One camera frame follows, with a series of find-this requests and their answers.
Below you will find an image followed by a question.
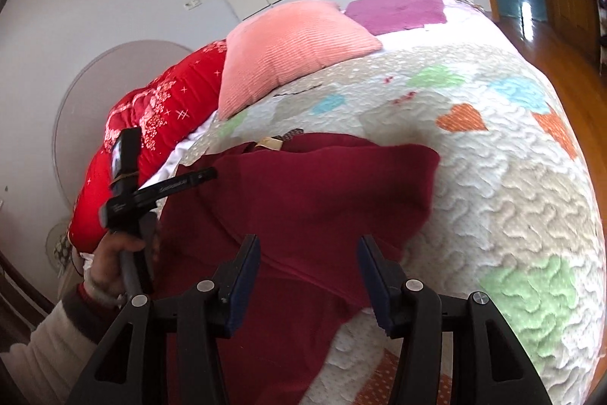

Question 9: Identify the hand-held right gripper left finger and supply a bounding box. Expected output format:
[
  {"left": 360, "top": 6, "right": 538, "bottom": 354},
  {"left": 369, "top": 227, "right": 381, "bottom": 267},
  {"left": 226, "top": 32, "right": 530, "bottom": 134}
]
[{"left": 78, "top": 234, "right": 261, "bottom": 405}]

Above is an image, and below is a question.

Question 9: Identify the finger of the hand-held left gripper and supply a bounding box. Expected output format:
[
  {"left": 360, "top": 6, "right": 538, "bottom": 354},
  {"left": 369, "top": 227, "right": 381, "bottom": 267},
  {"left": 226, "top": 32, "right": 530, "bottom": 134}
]
[{"left": 156, "top": 166, "right": 219, "bottom": 200}]

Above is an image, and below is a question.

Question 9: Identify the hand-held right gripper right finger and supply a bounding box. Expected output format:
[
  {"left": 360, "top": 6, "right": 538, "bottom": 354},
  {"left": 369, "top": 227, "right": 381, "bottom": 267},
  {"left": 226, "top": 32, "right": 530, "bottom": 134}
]
[{"left": 358, "top": 234, "right": 553, "bottom": 405}]

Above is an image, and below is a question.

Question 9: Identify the dark red garment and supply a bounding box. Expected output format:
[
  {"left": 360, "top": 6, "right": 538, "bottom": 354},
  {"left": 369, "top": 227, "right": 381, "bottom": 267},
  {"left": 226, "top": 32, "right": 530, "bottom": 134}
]
[{"left": 152, "top": 132, "right": 442, "bottom": 405}]

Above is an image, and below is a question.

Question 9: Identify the person's left hand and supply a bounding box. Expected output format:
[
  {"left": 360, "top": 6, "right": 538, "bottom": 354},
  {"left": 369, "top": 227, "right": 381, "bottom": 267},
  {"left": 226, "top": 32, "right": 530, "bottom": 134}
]
[{"left": 85, "top": 232, "right": 145, "bottom": 307}]

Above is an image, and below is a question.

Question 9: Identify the red patterned blanket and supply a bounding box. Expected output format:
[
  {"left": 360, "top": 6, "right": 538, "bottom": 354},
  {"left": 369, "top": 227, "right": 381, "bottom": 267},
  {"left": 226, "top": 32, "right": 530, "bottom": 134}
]
[{"left": 69, "top": 39, "right": 229, "bottom": 255}]

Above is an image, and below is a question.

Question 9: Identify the grey rounded headboard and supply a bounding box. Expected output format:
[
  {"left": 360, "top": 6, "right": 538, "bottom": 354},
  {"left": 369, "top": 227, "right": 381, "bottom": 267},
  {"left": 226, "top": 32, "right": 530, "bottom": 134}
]
[{"left": 52, "top": 39, "right": 195, "bottom": 216}]

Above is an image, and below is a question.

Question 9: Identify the quilted heart pattern bedspread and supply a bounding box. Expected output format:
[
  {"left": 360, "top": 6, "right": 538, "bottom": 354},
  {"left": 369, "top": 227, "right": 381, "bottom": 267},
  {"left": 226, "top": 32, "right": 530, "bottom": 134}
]
[{"left": 164, "top": 0, "right": 607, "bottom": 405}]

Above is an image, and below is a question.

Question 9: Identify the pink ribbed pillow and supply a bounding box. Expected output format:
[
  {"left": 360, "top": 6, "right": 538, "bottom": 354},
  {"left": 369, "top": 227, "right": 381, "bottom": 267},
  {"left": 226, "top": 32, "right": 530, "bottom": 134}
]
[{"left": 217, "top": 0, "right": 384, "bottom": 121}]

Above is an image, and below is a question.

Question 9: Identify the purple cloth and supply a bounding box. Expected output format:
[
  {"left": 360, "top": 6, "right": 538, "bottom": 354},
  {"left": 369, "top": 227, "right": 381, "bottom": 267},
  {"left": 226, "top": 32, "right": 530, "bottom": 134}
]
[{"left": 345, "top": 0, "right": 449, "bottom": 36}]

